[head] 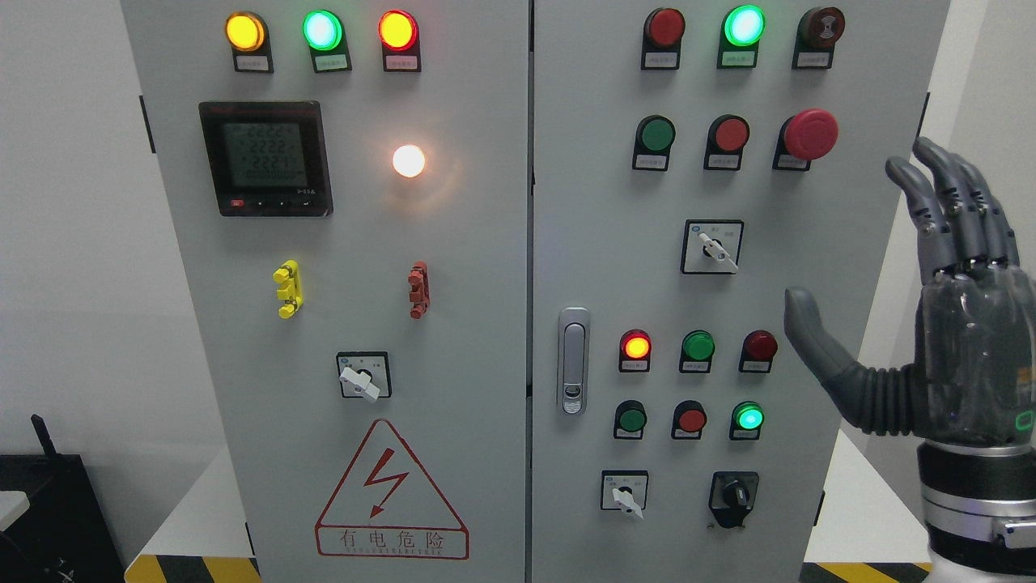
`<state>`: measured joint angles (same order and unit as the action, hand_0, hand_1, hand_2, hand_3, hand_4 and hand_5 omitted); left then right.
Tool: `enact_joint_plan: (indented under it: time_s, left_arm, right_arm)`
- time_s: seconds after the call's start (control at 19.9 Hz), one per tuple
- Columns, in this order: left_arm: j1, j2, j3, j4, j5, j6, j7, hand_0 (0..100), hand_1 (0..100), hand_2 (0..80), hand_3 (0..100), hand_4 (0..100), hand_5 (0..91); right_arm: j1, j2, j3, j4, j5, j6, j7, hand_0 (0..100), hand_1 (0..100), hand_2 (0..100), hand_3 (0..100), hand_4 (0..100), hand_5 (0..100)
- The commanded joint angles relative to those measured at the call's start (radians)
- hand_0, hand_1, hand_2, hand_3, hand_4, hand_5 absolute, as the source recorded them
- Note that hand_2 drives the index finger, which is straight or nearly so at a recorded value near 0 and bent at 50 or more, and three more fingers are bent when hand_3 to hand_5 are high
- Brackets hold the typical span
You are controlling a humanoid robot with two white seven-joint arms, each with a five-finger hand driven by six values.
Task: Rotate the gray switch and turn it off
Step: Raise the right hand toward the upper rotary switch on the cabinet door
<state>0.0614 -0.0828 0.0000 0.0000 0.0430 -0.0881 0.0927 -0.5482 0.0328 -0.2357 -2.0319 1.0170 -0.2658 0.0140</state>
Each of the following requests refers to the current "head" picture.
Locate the gray rotary switch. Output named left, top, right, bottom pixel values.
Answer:
left=681, top=218, right=745, bottom=275
left=600, top=470, right=650, bottom=520

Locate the green indicator lamp middle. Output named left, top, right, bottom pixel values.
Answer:
left=678, top=330, right=715, bottom=374

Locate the red emergency stop button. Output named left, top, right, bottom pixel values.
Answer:
left=772, top=108, right=839, bottom=171

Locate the silver door latch handle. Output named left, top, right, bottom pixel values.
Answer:
left=556, top=307, right=591, bottom=415

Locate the green indicator lamp top right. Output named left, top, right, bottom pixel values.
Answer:
left=715, top=4, right=766, bottom=70

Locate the red push button upper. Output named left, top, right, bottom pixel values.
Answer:
left=703, top=114, right=750, bottom=171

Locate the red toggle handle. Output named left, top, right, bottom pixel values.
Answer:
left=407, top=261, right=430, bottom=320

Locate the red push button lower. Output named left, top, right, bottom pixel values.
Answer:
left=670, top=401, right=709, bottom=440

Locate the yellow toggle handle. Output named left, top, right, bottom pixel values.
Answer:
left=271, top=259, right=304, bottom=320

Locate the green indicator lamp top left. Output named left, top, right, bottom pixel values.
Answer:
left=301, top=10, right=352, bottom=74

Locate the black key selector switch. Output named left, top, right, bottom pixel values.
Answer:
left=709, top=471, right=761, bottom=529

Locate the digital power meter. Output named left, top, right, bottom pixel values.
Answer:
left=197, top=100, right=333, bottom=217

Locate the white glowing lamp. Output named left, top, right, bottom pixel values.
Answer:
left=392, top=143, right=427, bottom=180

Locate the green push button upper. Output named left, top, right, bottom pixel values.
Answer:
left=631, top=115, right=677, bottom=171

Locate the lit green push button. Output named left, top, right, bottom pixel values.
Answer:
left=728, top=401, right=766, bottom=440

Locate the green push button lower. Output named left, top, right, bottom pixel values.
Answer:
left=612, top=399, right=648, bottom=440

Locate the dark red buzzer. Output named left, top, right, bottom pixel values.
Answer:
left=792, top=6, right=845, bottom=70

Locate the red indicator lamp top right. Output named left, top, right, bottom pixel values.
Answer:
left=640, top=7, right=687, bottom=70

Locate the red-orange indicator lamp top left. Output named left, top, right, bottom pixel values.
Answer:
left=378, top=10, right=422, bottom=72

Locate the black box with antenna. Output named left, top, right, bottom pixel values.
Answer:
left=1, top=415, right=125, bottom=582

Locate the lit red indicator lamp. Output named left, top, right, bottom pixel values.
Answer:
left=618, top=329, right=652, bottom=372

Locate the red push button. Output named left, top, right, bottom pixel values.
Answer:
left=703, top=114, right=750, bottom=171
left=670, top=401, right=709, bottom=440

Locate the green indicator lamp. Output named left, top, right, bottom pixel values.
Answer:
left=715, top=4, right=766, bottom=70
left=301, top=10, right=352, bottom=74
left=678, top=330, right=715, bottom=374

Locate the yellow indicator lamp top left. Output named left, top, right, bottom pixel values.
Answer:
left=223, top=11, right=274, bottom=74

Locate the gray electrical cabinet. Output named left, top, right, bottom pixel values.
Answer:
left=121, top=1, right=949, bottom=582

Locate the red high voltage warning sticker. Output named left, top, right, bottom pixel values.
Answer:
left=314, top=419, right=469, bottom=560

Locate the left door rotary switch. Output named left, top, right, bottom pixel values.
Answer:
left=336, top=351, right=393, bottom=402

